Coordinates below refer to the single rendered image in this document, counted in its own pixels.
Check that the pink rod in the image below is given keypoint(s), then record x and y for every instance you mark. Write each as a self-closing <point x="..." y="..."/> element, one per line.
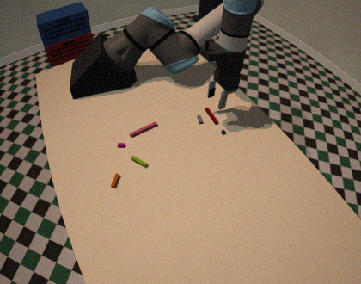
<point x="143" y="129"/>

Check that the orange rod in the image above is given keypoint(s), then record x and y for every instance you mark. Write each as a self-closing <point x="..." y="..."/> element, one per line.
<point x="115" y="180"/>

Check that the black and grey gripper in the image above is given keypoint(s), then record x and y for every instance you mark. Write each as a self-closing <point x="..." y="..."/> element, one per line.
<point x="230" y="61"/>

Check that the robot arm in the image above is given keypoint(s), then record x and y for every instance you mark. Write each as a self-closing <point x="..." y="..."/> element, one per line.
<point x="179" y="50"/>

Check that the lime green rod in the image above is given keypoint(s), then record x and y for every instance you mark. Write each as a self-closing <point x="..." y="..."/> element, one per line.
<point x="139" y="161"/>

